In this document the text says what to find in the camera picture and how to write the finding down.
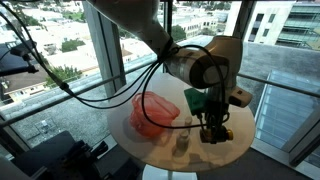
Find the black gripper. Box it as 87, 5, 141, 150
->
199, 97, 232, 145

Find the white Pantene bottle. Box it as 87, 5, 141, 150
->
183, 115, 194, 132

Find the amber bottle with white lid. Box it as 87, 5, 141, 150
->
175, 129, 191, 153

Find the red plastic bag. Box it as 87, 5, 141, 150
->
129, 91, 181, 139

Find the dark metal window railing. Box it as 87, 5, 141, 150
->
237, 72, 320, 100

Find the grey window railing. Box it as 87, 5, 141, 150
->
0, 59, 158, 129

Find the black equipment cart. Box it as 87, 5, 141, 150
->
11, 129, 110, 180

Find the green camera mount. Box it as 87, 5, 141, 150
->
183, 87, 210, 116

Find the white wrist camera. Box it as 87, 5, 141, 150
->
228, 85, 254, 109

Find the black cable loop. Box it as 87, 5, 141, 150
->
140, 43, 228, 132

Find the black cable bundle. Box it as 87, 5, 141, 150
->
0, 1, 174, 110

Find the black camera on stand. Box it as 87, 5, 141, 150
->
9, 39, 38, 58

